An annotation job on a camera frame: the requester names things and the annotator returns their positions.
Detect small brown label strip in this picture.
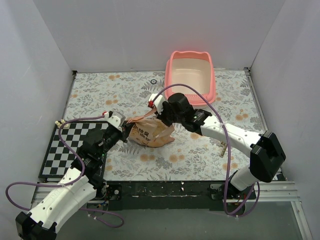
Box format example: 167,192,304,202
219,141,228,158

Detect pink cat litter box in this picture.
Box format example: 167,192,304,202
164,51,216,106

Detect orange cat litter bag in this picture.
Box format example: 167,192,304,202
127,108,175,148

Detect cream chess pieces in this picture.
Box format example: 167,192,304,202
54,119,66,126

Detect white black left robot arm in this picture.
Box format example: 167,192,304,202
15,122,133,240

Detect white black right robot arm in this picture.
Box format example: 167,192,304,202
148,93,286,199

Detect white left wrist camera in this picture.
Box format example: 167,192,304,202
103,111,126,132

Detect black white chessboard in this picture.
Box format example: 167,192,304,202
38,121,108,181

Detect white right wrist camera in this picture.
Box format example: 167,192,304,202
148,93,167,115

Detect floral patterned table mat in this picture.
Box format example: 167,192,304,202
64,69,266,181

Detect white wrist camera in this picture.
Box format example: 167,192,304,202
148,93,167,115
103,111,126,132

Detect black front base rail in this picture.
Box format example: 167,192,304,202
105,181,224,211

